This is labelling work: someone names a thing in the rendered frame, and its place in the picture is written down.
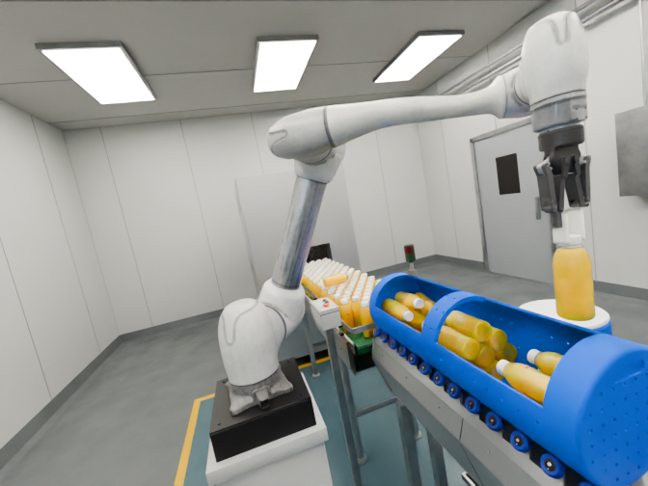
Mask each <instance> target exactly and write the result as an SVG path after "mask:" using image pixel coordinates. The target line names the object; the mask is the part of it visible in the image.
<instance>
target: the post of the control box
mask: <svg viewBox="0 0 648 486"><path fill-rule="evenodd" d="M324 333H325V338H326V342H327V347H328V353H329V358H330V363H331V368H332V372H333V378H334V383H335V388H336V393H337V402H338V407H339V412H340V417H341V422H342V427H343V433H344V438H345V442H346V447H347V452H348V457H349V463H350V468H351V473H352V477H353V482H354V486H363V484H362V479H361V474H360V469H359V463H358V458H357V453H356V449H355V443H354V438H353V433H352V427H351V422H350V417H349V413H348V407H347V402H346V397H345V391H344V386H343V382H342V377H341V371H340V366H339V361H338V351H337V347H336V342H335V336H334V331H333V328H332V329H329V330H326V331H324Z"/></svg>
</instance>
